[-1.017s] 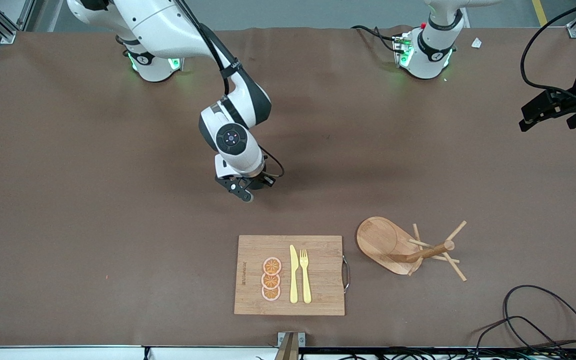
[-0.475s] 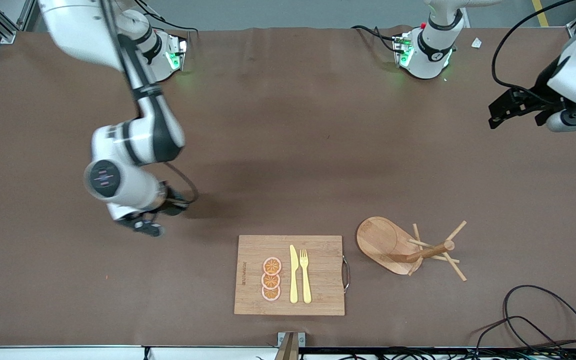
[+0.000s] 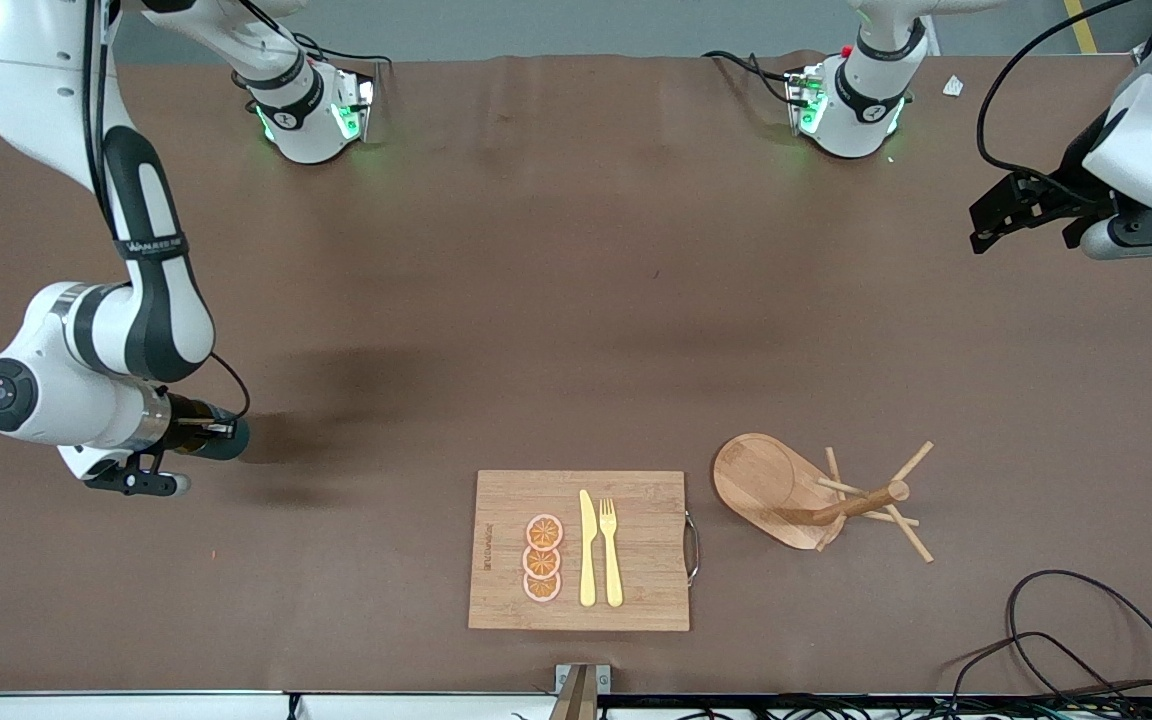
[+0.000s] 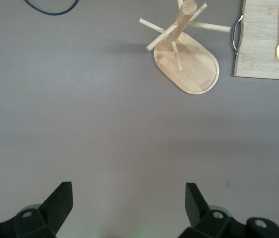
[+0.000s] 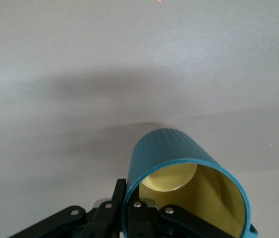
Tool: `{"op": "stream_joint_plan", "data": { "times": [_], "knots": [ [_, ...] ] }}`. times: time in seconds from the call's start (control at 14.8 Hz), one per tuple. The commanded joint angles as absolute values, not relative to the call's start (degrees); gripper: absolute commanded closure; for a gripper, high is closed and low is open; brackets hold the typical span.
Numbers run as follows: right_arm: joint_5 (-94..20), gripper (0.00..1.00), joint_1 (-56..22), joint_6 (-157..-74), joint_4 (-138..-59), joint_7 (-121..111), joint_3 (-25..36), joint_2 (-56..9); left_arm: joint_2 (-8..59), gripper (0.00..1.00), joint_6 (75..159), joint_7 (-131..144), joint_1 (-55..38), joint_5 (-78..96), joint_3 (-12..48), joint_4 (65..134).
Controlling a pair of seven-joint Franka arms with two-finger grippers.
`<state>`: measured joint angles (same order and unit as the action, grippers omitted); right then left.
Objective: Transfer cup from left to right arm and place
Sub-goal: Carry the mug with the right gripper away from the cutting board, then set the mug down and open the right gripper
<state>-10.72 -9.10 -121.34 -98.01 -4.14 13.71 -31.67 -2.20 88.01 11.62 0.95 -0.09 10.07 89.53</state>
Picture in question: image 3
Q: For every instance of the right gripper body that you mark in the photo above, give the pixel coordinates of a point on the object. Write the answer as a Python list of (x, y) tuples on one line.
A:
[(190, 424)]

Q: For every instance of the teal cup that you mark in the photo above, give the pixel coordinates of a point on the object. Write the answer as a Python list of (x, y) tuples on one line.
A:
[(236, 447)]

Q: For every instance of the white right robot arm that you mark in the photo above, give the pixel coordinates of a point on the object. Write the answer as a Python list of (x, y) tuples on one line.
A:
[(36, 100)]

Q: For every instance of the small white paper scrap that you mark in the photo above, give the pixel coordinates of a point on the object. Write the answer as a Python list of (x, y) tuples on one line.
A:
[(954, 87)]

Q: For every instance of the orange slice toy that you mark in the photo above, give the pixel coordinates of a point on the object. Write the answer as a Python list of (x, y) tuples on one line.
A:
[(543, 532), (541, 562), (541, 587)]

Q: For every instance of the wooden mug tree stand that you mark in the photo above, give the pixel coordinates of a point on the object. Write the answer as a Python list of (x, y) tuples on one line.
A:
[(761, 480)]

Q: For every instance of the yellow plastic knife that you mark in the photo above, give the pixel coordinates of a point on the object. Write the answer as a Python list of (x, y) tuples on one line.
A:
[(587, 570)]

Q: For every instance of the yellow plastic fork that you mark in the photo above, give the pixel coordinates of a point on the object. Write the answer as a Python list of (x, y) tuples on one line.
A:
[(613, 580)]

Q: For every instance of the bamboo cutting board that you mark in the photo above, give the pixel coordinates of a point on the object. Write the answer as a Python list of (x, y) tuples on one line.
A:
[(646, 600)]

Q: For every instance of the grey metal camera mount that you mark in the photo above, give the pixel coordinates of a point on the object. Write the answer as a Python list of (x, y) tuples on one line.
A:
[(581, 690)]

